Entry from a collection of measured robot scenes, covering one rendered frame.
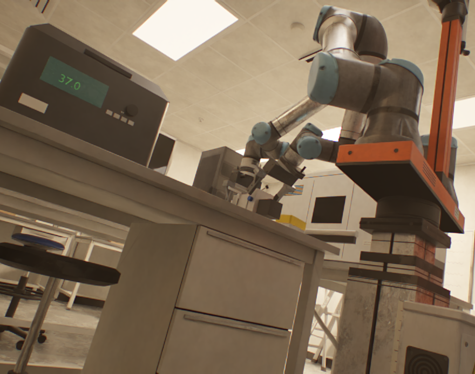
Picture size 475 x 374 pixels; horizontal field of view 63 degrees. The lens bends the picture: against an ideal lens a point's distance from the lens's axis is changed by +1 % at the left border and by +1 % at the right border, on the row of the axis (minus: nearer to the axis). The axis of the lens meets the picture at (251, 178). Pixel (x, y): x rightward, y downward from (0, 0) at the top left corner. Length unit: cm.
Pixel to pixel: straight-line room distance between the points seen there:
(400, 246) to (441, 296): 14
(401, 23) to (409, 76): 235
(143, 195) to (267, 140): 52
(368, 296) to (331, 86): 49
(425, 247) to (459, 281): 406
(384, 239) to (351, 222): 112
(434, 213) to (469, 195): 431
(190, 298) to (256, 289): 26
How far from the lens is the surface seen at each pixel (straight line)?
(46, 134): 103
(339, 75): 91
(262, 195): 143
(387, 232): 100
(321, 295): 594
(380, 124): 89
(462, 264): 510
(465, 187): 537
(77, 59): 118
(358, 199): 213
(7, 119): 102
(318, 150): 124
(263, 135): 140
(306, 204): 236
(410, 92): 95
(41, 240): 296
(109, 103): 117
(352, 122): 129
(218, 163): 375
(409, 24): 331
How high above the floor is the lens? 64
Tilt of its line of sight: 17 degrees up
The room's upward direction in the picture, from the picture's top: 14 degrees clockwise
